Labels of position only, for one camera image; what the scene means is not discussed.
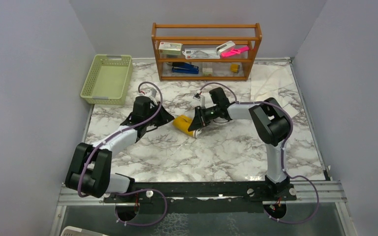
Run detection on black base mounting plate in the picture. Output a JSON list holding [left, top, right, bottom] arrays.
[[103, 181, 297, 219]]

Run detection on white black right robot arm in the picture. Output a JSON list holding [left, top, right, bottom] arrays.
[[188, 88, 293, 200]]

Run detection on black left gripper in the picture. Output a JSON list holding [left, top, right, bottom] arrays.
[[144, 101, 175, 127]]

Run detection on small white eraser box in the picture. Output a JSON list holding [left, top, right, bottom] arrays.
[[202, 62, 213, 77]]

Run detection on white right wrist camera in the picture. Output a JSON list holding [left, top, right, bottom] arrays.
[[193, 92, 205, 108]]

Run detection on aluminium rail frame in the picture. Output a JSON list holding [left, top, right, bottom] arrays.
[[50, 180, 352, 236]]

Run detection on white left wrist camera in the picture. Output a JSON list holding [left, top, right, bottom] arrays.
[[141, 88, 158, 105]]

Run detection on blue black stapler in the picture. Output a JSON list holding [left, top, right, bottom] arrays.
[[171, 62, 199, 74]]

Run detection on wooden shelf rack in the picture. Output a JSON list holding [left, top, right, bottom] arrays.
[[151, 23, 263, 81]]

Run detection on white stapler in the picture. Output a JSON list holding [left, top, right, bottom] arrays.
[[216, 41, 236, 56]]

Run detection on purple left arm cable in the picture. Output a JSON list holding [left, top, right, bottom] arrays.
[[77, 81, 169, 227]]

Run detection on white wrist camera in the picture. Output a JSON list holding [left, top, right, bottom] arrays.
[[141, 88, 158, 105], [193, 92, 205, 108]]

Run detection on small yellow block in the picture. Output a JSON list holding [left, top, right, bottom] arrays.
[[230, 64, 240, 73]]

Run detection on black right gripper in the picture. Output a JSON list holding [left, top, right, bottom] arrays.
[[189, 105, 219, 132]]

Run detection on cream white towel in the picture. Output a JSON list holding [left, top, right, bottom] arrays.
[[251, 63, 299, 118]]

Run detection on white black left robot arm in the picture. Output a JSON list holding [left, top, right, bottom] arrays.
[[64, 95, 174, 202]]

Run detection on yellow brown bear towel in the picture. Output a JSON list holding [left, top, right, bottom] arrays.
[[172, 115, 202, 139]]

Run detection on white green box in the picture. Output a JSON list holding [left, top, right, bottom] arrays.
[[158, 42, 183, 56]]

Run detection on white tray corner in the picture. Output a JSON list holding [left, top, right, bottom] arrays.
[[60, 226, 108, 236]]

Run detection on green plastic basket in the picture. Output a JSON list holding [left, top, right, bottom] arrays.
[[80, 54, 133, 106]]

